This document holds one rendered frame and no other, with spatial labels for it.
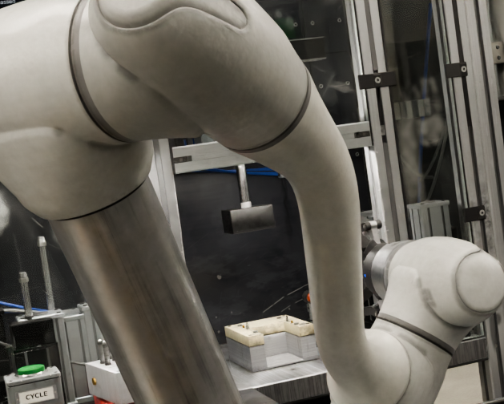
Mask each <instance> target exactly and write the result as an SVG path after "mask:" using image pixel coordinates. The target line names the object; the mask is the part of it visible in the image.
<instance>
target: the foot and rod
mask: <svg viewBox="0 0 504 404"><path fill-rule="evenodd" d="M236 175H237V181H238V187H239V193H240V204H241V208H232V209H227V210H221V214H222V220H223V226H224V233H229V234H237V233H242V232H251V231H256V230H261V229H266V228H275V227H276V226H275V221H274V215H273V209H272V204H258V205H251V198H250V192H249V186H248V176H247V169H246V164H241V165H236Z"/></svg>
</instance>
